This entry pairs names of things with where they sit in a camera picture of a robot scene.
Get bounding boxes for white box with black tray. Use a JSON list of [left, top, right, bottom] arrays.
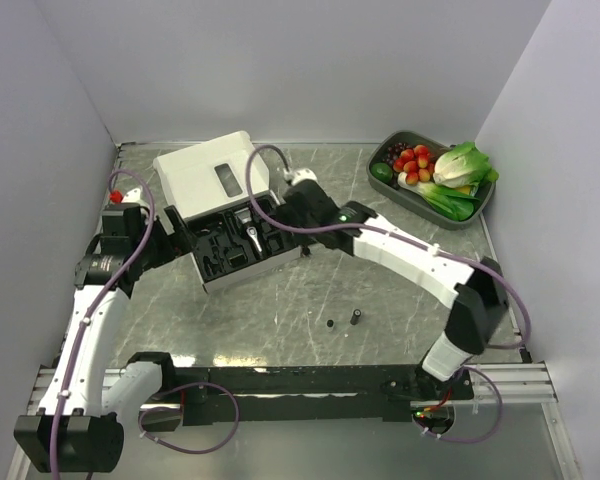
[[153, 131, 301, 294]]

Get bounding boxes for black silver hair trimmer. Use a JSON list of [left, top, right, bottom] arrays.
[[235, 208, 264, 259]]

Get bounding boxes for black cylindrical trimmer attachment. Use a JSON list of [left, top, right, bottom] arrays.
[[350, 309, 362, 325]]

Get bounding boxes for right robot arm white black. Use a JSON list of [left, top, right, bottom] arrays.
[[278, 176, 509, 399]]

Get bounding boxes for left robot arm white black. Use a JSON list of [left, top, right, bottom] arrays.
[[14, 202, 195, 476]]

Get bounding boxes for green avocado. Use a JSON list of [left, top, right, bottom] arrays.
[[370, 162, 393, 184]]

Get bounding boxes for dark grey food tray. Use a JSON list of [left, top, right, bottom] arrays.
[[367, 131, 499, 230]]

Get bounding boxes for dark purple grapes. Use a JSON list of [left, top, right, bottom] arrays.
[[383, 142, 411, 167]]

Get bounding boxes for red strawberries cluster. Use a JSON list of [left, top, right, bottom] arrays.
[[392, 144, 436, 186]]

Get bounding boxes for bok choy vegetable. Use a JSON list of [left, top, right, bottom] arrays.
[[397, 172, 478, 222]]

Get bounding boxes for green white cabbage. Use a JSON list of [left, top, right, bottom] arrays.
[[433, 142, 499, 188]]

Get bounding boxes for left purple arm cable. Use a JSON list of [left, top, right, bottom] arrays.
[[49, 168, 156, 474]]

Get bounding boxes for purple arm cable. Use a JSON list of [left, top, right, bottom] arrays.
[[245, 144, 531, 351], [49, 168, 156, 474]]

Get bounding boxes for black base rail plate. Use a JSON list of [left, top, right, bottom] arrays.
[[146, 364, 474, 426]]

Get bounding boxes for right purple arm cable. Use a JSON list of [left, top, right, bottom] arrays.
[[245, 144, 531, 351]]

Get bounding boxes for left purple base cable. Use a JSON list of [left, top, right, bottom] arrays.
[[137, 382, 240, 455]]

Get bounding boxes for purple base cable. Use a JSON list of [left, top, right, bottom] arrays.
[[413, 367, 504, 445], [137, 382, 240, 455]]

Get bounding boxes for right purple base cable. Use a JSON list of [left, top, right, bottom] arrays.
[[413, 367, 504, 445]]

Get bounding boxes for aluminium profile rail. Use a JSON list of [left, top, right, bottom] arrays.
[[469, 363, 557, 404]]

